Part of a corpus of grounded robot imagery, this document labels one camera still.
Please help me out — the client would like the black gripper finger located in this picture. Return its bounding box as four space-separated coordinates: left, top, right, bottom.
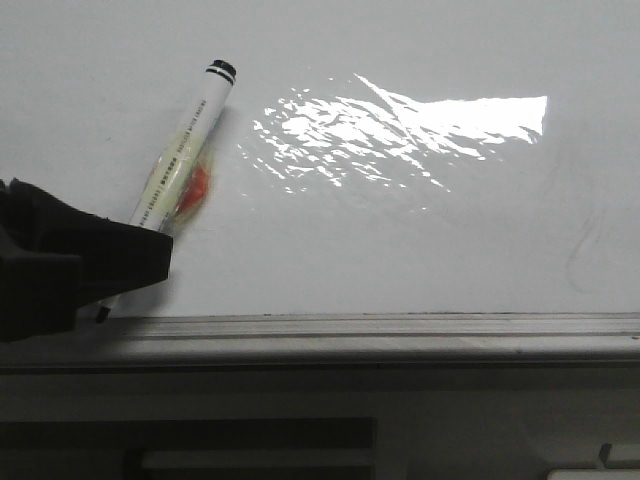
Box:
1 179 173 343

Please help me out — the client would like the white black whiteboard marker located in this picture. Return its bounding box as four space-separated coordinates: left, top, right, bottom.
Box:
94 59 238 324

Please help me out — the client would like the red magnet taped to marker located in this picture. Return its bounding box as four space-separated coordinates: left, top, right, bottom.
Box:
171 161 213 225

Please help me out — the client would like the white whiteboard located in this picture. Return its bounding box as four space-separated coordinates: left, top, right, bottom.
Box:
1 1 639 317

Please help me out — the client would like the white box at bottom right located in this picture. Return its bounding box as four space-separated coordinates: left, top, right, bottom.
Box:
546 468 640 480

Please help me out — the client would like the grey aluminium whiteboard frame rail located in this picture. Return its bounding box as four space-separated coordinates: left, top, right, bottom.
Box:
1 312 639 374

